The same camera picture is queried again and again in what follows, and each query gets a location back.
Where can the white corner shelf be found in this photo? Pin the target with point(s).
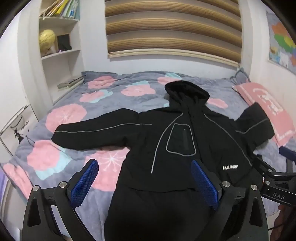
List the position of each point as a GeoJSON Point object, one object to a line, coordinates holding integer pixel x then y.
{"type": "Point", "coordinates": [62, 53]}

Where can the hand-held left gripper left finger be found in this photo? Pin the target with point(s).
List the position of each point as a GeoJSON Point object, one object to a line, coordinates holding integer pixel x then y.
{"type": "Point", "coordinates": [84, 185]}

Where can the striped window blind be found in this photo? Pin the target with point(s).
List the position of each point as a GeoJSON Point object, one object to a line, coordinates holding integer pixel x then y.
{"type": "Point", "coordinates": [171, 27]}

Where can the row of upright books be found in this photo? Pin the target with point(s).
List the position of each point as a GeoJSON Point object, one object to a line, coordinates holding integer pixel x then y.
{"type": "Point", "coordinates": [61, 8]}

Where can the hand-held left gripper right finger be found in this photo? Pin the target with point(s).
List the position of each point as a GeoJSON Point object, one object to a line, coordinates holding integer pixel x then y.
{"type": "Point", "coordinates": [204, 184]}

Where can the person's right hand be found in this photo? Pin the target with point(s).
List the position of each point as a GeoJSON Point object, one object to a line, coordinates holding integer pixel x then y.
{"type": "Point", "coordinates": [288, 217]}

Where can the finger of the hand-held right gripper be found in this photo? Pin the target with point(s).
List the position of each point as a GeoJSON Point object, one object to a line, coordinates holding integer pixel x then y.
{"type": "Point", "coordinates": [288, 154]}
{"type": "Point", "coordinates": [264, 165]}

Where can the white printed paper bag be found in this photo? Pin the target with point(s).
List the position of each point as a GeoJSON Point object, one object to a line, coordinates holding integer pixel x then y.
{"type": "Point", "coordinates": [17, 129]}

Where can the grey pink floral blanket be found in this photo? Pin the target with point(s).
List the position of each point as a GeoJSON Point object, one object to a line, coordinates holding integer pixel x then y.
{"type": "Point", "coordinates": [69, 115]}

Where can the black hooded jacket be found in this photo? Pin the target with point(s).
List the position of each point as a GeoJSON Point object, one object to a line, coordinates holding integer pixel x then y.
{"type": "Point", "coordinates": [180, 143]}

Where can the grey pillow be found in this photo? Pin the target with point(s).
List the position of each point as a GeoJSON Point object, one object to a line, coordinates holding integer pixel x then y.
{"type": "Point", "coordinates": [241, 75]}

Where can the black box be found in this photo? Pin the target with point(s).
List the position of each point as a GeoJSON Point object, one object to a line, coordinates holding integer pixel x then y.
{"type": "Point", "coordinates": [64, 42]}

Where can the yellow globe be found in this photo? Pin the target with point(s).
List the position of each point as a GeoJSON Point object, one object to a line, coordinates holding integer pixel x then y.
{"type": "Point", "coordinates": [47, 39]}

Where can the colourful wall map poster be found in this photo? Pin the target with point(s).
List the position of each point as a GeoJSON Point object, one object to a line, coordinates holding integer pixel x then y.
{"type": "Point", "coordinates": [282, 44]}

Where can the stack of flat books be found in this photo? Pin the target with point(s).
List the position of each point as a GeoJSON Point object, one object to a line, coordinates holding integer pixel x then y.
{"type": "Point", "coordinates": [70, 83]}

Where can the pink pillow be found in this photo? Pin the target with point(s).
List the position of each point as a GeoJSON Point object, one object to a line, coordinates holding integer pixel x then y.
{"type": "Point", "coordinates": [266, 104]}

